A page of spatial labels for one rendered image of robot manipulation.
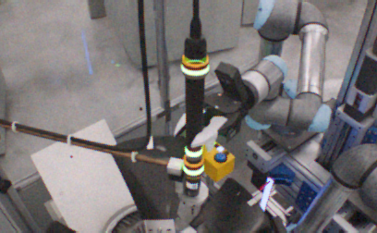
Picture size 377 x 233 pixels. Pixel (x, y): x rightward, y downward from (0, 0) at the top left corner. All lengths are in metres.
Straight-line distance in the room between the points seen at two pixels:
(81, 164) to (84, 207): 0.14
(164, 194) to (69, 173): 0.32
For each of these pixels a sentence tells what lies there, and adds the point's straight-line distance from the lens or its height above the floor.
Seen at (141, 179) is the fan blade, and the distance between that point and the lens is 0.91.
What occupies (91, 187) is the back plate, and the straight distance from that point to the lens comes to 1.08.
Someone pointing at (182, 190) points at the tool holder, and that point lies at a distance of 0.76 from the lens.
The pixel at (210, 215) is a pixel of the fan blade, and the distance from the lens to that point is 1.03.
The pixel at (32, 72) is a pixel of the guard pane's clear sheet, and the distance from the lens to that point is 1.24.
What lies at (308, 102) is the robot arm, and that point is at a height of 1.55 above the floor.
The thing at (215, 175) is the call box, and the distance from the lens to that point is 1.33.
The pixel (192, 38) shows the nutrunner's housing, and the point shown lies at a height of 1.83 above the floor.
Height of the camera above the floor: 2.07
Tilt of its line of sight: 42 degrees down
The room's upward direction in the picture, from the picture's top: straight up
